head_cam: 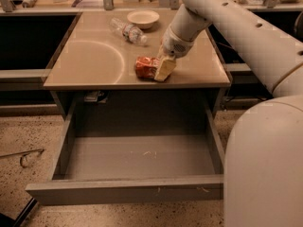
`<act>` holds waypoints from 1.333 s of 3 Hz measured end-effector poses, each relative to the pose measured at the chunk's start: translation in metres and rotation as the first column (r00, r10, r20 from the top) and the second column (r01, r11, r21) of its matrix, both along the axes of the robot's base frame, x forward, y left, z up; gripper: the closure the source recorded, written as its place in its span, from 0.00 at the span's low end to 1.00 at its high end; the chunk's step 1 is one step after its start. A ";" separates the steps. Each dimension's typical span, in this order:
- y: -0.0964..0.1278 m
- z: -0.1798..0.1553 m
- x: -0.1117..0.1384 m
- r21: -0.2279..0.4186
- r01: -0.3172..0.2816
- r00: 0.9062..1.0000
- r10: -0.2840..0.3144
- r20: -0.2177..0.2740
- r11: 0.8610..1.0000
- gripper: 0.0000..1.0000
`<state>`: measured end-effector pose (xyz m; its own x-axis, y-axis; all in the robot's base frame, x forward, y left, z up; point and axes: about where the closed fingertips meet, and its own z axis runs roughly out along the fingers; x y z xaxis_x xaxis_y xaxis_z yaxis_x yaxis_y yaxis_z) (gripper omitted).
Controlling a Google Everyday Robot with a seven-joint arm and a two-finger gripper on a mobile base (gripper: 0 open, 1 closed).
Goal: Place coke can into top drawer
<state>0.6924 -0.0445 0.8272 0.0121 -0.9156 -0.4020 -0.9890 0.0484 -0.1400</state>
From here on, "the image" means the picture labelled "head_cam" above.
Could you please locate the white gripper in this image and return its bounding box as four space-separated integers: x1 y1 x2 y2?
154 26 195 81

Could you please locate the white bowl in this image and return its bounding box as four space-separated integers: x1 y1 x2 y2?
127 10 159 29

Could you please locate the black stand leg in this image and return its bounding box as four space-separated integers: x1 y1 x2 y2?
0 197 39 227

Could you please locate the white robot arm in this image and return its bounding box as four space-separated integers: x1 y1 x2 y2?
159 0 303 227

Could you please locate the clear plastic water bottle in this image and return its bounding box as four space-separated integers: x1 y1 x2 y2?
110 18 148 45

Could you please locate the grey cabinet with beige top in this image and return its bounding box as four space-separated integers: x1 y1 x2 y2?
43 9 233 120

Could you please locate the metal hook on floor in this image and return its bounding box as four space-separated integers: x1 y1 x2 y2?
0 148 45 168

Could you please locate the grey open top drawer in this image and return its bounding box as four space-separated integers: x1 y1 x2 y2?
26 92 224 205

